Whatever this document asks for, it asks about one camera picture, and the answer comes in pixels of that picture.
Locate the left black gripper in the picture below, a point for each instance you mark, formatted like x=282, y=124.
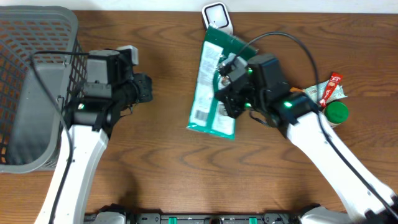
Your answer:
x=142, y=81

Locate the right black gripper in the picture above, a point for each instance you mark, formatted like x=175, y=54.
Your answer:
x=227, y=98

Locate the green 3M package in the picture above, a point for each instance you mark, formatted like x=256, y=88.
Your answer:
x=207, y=114

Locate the light blue tissue pack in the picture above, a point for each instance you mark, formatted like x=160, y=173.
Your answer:
x=316, y=92

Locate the red Nescafe stick sachet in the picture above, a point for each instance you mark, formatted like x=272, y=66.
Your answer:
x=330, y=87

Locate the green lid white jar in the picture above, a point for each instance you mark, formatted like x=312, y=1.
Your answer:
x=336, y=113

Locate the orange tissue pack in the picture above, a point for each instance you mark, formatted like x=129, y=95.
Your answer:
x=296, y=90

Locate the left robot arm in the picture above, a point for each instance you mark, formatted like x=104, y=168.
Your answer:
x=91, y=115

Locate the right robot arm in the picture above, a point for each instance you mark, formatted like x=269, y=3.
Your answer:
x=365, y=198

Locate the white barcode scanner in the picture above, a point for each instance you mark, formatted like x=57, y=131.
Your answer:
x=216, y=15

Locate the grey plastic shopping basket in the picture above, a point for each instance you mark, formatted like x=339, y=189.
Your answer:
x=30, y=127

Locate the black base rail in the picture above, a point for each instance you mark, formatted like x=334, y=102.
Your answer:
x=156, y=218

